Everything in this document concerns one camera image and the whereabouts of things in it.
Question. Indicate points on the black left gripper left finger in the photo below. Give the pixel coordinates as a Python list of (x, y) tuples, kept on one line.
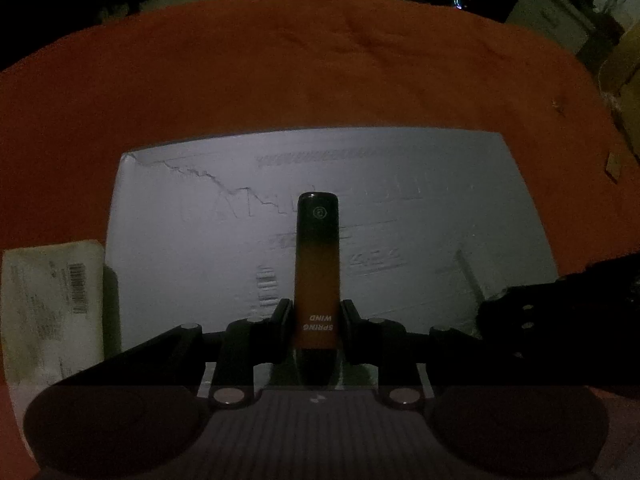
[(182, 354)]

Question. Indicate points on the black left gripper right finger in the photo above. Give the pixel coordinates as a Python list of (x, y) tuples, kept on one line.
[(397, 353)]

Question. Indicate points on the brown black spray bottle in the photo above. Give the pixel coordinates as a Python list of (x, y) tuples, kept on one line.
[(317, 289)]

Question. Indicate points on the white tissue pack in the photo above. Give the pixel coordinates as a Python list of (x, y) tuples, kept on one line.
[(51, 311)]

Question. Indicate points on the small cardboard scrap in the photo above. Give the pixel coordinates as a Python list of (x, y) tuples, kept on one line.
[(613, 167)]

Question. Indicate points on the cardboard box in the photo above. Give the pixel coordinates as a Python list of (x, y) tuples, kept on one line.
[(618, 82)]

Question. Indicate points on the red tablecloth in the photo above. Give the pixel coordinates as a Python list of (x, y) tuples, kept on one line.
[(69, 109)]

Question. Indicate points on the grey cabinet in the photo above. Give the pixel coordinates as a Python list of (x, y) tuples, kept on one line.
[(557, 20)]

